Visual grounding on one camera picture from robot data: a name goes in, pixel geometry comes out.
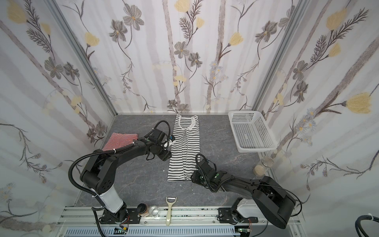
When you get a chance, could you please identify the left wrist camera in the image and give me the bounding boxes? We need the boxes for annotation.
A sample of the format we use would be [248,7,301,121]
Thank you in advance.
[146,128,176,149]

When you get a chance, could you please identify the red white striped tank top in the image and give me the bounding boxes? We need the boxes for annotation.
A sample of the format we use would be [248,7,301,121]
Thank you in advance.
[102,133,138,151]

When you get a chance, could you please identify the black corrugated cable conduit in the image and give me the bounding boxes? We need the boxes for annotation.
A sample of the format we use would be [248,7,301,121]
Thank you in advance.
[68,148,119,237]

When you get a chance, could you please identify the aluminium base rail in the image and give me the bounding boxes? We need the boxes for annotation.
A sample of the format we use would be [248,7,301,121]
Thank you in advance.
[52,206,306,237]

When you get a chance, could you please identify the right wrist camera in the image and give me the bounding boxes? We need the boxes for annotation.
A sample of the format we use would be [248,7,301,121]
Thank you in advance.
[198,159,217,175]

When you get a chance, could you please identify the clear glass cup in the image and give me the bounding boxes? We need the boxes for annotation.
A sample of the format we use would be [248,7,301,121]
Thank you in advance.
[149,205,160,218]

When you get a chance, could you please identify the cream handled peeler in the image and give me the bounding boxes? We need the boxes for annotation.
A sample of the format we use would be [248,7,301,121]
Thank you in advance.
[166,197,177,226]

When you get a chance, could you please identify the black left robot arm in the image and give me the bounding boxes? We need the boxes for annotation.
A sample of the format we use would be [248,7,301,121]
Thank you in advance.
[80,139,172,224]

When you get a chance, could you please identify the clear glass jar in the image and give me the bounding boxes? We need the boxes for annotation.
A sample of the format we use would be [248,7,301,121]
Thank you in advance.
[253,156,274,177]

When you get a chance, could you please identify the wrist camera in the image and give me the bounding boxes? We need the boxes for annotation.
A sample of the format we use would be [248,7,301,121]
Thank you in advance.
[198,159,217,175]
[146,128,176,149]

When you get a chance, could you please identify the black cable bundle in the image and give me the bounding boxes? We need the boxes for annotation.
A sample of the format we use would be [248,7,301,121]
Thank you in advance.
[354,214,379,237]

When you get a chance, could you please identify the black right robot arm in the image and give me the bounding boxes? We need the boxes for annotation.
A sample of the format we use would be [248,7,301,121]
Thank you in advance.
[191,168,296,229]

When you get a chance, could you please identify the black white striped tank top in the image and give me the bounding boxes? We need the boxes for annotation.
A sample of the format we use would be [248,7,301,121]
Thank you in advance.
[167,115,200,182]

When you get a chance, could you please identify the white slotted cable duct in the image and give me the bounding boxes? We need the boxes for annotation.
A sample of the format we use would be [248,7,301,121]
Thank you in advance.
[63,226,237,237]

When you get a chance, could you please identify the white plastic laundry basket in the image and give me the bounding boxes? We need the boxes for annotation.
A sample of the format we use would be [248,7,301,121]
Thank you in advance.
[228,111,277,153]

